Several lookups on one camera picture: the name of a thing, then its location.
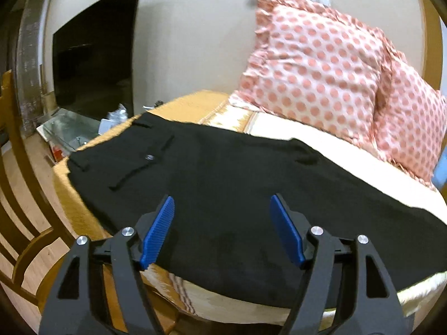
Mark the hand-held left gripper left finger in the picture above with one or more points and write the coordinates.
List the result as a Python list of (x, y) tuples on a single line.
[(159, 228)]

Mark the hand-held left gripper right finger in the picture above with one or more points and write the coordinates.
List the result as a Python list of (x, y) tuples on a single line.
[(284, 228)]

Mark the black pants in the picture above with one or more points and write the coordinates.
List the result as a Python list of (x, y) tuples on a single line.
[(223, 188)]

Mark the glass tv stand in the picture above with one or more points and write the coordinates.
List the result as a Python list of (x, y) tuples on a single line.
[(68, 129)]

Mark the wooden chair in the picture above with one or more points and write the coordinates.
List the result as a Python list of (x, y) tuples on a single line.
[(17, 188)]

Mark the small pink polka dot pillow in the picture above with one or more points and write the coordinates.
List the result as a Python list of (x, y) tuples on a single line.
[(410, 122)]

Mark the large pink polka dot pillow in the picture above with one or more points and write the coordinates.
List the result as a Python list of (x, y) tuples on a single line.
[(314, 62)]

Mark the black television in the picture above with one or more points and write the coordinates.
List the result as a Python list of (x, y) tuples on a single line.
[(94, 56)]

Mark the grey door frame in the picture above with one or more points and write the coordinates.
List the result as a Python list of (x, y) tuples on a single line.
[(29, 59)]

